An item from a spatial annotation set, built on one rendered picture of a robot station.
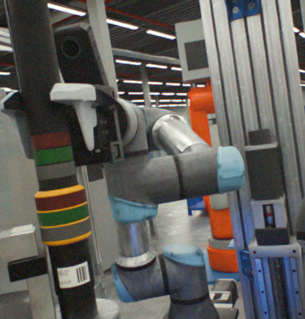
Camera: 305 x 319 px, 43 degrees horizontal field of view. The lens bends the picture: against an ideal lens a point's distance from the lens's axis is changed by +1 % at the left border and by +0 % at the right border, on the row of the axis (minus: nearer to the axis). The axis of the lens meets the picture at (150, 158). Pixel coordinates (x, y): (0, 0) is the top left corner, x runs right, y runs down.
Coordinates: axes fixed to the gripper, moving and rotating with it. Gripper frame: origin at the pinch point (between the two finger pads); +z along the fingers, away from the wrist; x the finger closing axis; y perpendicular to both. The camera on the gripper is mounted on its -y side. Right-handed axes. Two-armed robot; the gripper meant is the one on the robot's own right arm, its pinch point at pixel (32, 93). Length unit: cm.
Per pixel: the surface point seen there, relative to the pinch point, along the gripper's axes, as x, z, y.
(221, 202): -14, -378, 83
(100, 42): 161, -664, -184
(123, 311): 93, -317, 164
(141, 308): 75, -320, 164
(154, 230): 100, -579, 153
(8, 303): 13.6, -12.6, 22.6
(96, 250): 46, -139, 53
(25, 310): 11.5, -12.6, 23.7
